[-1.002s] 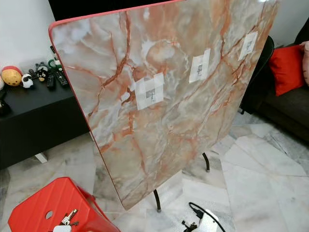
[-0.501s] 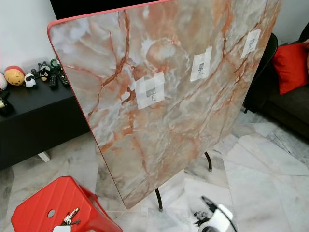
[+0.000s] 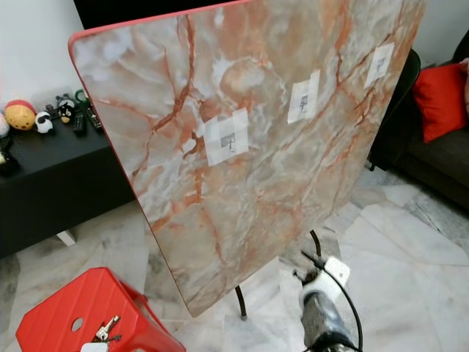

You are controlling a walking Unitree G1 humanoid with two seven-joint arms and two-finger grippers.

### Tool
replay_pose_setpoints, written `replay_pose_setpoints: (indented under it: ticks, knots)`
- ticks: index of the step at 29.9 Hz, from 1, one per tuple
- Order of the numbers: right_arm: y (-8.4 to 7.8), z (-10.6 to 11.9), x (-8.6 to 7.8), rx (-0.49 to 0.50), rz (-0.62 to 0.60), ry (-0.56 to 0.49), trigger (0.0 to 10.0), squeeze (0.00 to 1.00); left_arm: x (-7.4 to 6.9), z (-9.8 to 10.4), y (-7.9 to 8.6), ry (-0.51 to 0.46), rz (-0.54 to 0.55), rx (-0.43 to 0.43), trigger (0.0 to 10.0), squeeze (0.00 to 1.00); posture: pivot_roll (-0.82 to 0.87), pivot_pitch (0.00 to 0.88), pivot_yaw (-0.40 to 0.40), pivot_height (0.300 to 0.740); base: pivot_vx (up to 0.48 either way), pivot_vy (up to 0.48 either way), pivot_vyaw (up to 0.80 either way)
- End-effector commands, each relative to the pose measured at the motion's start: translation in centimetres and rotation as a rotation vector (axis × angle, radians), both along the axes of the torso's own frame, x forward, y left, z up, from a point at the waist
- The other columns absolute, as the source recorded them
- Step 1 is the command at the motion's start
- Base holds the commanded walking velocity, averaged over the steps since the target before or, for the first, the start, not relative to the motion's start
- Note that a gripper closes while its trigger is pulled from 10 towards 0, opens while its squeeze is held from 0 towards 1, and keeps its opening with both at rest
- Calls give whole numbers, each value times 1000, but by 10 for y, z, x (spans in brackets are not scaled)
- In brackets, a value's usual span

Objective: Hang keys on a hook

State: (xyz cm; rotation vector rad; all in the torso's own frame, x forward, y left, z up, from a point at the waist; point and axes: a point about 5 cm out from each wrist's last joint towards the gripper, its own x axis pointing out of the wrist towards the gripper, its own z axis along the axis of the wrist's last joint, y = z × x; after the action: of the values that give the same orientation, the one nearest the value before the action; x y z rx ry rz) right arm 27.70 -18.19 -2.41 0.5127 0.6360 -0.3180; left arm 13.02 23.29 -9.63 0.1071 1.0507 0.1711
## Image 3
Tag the dark sofa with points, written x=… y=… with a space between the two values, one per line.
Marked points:
x=440 y=165

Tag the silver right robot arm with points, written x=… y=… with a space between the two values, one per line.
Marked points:
x=326 y=323

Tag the red plastic stool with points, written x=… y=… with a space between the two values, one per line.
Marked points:
x=66 y=297

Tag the white and blue toy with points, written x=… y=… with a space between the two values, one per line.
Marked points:
x=3 y=125

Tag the orange and yellow toy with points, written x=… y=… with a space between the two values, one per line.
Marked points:
x=20 y=115

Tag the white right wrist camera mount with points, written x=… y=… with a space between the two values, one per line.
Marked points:
x=335 y=271

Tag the black low TV console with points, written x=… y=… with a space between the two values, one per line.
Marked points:
x=58 y=191

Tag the small panda toy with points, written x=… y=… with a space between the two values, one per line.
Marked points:
x=44 y=122

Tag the black tape dispenser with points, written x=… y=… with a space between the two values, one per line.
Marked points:
x=6 y=161

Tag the wide black remote control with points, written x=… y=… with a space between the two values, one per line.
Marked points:
x=97 y=119

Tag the slim black remote control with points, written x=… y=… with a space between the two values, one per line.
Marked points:
x=80 y=122

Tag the marble folding table red edge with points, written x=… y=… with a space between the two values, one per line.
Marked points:
x=264 y=205

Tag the red cushion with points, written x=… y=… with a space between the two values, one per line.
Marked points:
x=443 y=99

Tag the black and white plush toy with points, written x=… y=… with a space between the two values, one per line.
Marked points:
x=64 y=108

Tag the green and white mug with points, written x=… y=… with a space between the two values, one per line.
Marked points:
x=82 y=99

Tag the grey hook on white tape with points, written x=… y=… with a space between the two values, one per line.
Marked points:
x=379 y=64
x=229 y=139
x=304 y=99

